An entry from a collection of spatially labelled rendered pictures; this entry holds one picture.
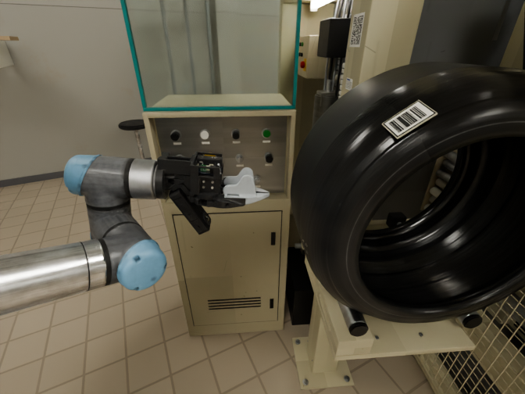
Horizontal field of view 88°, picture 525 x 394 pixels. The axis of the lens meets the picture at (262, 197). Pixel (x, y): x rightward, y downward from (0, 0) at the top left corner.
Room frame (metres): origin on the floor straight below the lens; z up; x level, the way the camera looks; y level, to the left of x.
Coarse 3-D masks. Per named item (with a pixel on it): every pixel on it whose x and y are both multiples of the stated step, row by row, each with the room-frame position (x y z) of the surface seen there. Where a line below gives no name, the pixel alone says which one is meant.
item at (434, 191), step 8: (456, 152) 0.92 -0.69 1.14; (440, 160) 0.91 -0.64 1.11; (448, 160) 0.90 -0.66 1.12; (440, 168) 0.91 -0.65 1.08; (448, 168) 0.87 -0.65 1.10; (432, 176) 0.92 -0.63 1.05; (440, 176) 0.89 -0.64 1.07; (448, 176) 0.85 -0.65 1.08; (432, 184) 0.91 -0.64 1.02; (440, 184) 0.88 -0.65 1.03; (432, 192) 0.89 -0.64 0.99; (440, 192) 0.87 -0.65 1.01; (424, 200) 0.91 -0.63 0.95; (432, 200) 0.89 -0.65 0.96; (424, 208) 0.91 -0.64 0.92
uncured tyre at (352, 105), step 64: (448, 64) 0.54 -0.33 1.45; (320, 128) 0.56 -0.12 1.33; (384, 128) 0.41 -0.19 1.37; (448, 128) 0.39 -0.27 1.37; (512, 128) 0.39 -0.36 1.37; (320, 192) 0.42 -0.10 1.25; (384, 192) 0.38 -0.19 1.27; (448, 192) 0.68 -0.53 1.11; (512, 192) 0.58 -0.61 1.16; (320, 256) 0.39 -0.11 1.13; (384, 256) 0.63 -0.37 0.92; (448, 256) 0.57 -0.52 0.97; (512, 256) 0.48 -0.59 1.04; (384, 320) 0.39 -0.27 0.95
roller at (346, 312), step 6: (342, 306) 0.45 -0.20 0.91; (342, 312) 0.44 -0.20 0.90; (348, 312) 0.43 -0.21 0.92; (354, 312) 0.43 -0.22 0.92; (348, 318) 0.42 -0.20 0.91; (354, 318) 0.41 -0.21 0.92; (360, 318) 0.41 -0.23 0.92; (348, 324) 0.41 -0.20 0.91; (354, 324) 0.40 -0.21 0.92; (360, 324) 0.40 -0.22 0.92; (366, 324) 0.40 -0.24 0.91; (348, 330) 0.40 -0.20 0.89; (354, 330) 0.39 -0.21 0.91; (360, 330) 0.39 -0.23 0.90; (366, 330) 0.39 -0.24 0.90
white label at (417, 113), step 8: (416, 104) 0.41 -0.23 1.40; (424, 104) 0.40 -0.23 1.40; (400, 112) 0.41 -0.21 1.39; (408, 112) 0.41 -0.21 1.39; (416, 112) 0.40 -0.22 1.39; (424, 112) 0.39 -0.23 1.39; (432, 112) 0.39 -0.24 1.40; (392, 120) 0.41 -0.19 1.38; (400, 120) 0.40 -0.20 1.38; (408, 120) 0.39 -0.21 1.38; (416, 120) 0.39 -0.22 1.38; (424, 120) 0.38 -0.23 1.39; (392, 128) 0.39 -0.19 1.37; (400, 128) 0.39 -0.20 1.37; (408, 128) 0.38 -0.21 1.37; (400, 136) 0.38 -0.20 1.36
